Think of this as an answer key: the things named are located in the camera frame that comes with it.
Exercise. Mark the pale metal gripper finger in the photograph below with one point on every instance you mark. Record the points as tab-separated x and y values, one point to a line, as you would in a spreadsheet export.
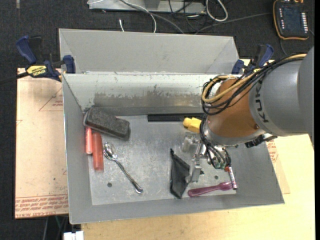
190	142
196	171

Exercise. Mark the metal spoon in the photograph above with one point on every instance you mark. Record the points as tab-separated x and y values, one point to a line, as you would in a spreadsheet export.
109	151

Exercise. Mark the black flat block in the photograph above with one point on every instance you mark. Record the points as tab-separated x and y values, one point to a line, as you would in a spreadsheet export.
165	118

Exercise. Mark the black cylinder on white bracket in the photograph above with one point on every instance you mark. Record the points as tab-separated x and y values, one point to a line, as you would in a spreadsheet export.
255	141

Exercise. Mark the brown cardboard board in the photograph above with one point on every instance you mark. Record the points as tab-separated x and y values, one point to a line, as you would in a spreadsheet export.
40	139

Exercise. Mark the grey metal bin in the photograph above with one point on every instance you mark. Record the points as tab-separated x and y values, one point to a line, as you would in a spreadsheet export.
150	56

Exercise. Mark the yellow toy block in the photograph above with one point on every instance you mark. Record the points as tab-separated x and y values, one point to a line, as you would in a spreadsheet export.
192	125

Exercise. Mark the pink plastic tube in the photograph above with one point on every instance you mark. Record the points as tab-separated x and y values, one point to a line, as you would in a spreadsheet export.
88	141

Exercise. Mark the small red and white tube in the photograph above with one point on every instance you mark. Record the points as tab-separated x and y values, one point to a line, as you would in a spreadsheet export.
232	177

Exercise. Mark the dark grey felt eraser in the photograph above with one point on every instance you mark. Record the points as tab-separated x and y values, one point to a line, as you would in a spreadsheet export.
106	122

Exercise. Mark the black fabric pouch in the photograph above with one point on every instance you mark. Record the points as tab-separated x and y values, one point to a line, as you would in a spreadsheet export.
178	176

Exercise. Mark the purple plastic fork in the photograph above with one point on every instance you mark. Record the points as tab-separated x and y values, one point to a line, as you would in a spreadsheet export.
205	190

